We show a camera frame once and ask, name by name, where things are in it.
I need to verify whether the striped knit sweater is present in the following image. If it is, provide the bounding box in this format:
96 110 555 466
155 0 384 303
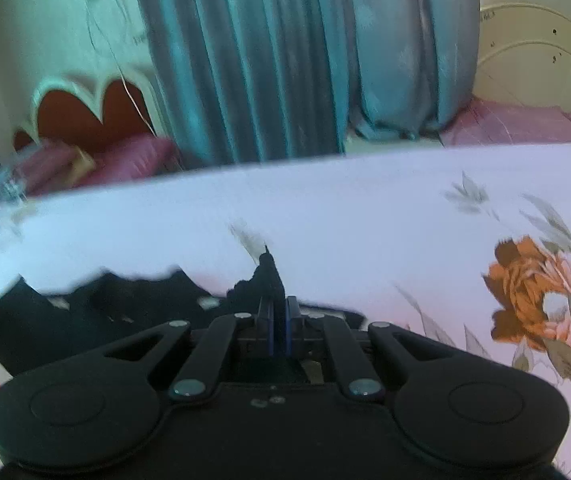
0 244 366 480

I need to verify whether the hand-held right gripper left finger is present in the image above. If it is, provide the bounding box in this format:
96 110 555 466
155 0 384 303
102 296 275 403

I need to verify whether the white wall cable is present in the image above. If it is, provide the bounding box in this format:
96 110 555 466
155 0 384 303
85 0 158 137

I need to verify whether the blue patterned curtain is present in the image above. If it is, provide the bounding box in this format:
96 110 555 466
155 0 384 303
132 0 481 168

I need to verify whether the red scalloped headboard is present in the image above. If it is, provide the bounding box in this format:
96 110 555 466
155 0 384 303
12 72 166 161

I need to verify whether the plain pink bed sheet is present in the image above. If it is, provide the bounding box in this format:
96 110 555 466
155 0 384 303
438 97 571 148

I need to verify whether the floral pink bedsheet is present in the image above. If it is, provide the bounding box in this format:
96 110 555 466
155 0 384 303
0 142 571 480

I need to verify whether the magenta pillow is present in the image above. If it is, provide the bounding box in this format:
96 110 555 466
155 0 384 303
20 135 181 196

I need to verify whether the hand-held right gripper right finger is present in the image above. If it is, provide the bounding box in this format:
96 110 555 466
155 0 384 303
285 296 459 403

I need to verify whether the cream round headboard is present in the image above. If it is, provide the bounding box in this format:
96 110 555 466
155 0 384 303
465 2 571 126

